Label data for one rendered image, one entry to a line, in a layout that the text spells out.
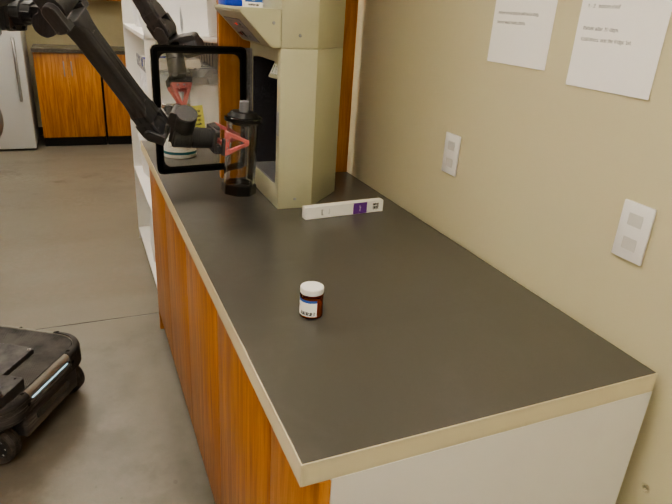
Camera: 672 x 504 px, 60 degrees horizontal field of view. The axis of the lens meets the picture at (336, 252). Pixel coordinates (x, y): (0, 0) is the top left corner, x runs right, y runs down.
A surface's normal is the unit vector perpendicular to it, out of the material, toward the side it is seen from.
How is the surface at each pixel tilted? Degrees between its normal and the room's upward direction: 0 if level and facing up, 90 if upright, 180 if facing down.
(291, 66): 90
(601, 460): 90
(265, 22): 90
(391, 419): 1
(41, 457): 0
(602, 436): 90
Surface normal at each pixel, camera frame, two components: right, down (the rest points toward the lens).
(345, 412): 0.06, -0.92
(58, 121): 0.39, 0.38
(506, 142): -0.92, 0.11
